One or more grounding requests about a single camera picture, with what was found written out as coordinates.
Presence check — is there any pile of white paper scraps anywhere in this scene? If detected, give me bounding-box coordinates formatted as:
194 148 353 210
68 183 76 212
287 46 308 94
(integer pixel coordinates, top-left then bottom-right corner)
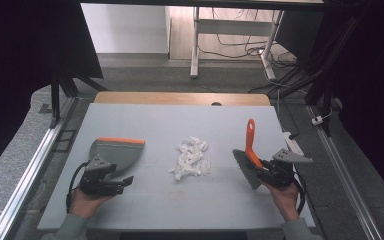
168 135 213 181

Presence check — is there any person's right hand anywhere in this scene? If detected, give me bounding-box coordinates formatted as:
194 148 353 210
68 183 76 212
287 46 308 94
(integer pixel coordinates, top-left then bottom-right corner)
261 179 302 223

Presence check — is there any black power strip cable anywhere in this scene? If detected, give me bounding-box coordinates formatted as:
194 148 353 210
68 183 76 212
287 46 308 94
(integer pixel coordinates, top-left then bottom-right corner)
277 89 300 140

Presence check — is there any grey dustpan with orange edge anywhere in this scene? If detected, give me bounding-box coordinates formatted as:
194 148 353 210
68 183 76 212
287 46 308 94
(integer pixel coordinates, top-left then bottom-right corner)
88 137 146 174

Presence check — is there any tangle of black floor cables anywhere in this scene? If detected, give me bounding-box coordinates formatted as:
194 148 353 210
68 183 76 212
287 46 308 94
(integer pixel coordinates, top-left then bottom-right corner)
198 8 314 95

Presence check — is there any black metal stand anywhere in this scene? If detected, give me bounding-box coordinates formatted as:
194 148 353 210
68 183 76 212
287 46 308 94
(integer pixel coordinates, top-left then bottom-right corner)
269 13 364 138
48 71 109 130

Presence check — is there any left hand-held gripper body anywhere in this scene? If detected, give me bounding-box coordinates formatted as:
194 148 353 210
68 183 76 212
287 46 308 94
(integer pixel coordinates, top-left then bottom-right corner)
79 153 125 197

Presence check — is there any white power strip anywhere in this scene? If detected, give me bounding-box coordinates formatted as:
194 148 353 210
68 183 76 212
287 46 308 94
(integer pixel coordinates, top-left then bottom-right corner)
282 131 305 159

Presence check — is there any light wooden table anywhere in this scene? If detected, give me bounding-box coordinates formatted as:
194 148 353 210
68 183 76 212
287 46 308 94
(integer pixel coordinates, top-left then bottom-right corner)
93 91 272 107

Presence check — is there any person's left hand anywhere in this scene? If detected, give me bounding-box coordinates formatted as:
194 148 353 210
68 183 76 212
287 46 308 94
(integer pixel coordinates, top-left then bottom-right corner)
69 187 115 220

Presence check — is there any right hand-held gripper black cable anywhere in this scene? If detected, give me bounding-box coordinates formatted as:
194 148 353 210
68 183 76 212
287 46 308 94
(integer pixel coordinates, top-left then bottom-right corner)
291 170 308 216

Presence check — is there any aluminium rail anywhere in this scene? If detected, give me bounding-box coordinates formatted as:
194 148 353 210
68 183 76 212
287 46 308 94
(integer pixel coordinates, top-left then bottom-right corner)
305 105 384 240
0 96 78 240

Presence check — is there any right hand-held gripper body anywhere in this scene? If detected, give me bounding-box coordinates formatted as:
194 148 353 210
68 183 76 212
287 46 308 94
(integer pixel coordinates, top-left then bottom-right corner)
265 148 314 190

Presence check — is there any black curtain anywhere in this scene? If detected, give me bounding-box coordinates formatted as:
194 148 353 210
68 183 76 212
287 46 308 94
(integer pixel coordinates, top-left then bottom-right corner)
308 0 384 208
0 0 105 179

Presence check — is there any white metal desk frame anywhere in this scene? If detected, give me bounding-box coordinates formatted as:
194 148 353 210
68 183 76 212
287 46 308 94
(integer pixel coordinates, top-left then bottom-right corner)
189 6 285 81

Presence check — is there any orange-handled grey brush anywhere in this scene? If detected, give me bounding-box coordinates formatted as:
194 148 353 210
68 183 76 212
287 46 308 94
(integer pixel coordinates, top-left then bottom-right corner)
232 118 265 191

